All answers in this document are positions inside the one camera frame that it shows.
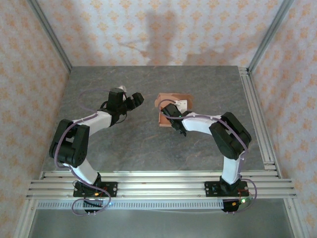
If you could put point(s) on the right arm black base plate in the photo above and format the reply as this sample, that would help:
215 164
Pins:
210 188

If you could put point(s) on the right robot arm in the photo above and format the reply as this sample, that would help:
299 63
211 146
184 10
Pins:
232 138

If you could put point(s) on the pink paper box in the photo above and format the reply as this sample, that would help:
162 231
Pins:
173 96

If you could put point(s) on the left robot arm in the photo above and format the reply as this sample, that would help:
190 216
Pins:
71 146

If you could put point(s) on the aluminium frame leg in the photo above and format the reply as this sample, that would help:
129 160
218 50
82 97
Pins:
296 220
24 220

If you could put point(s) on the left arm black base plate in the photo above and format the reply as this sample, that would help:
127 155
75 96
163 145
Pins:
112 189

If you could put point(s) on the grey metal shelf panel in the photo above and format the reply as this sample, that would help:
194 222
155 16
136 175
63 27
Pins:
158 224

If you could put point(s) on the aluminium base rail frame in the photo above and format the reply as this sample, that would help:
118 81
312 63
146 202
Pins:
161 188

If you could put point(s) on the aluminium side rail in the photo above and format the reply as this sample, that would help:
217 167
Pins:
252 99

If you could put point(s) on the aluminium frame post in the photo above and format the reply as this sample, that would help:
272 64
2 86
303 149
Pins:
270 32
49 32

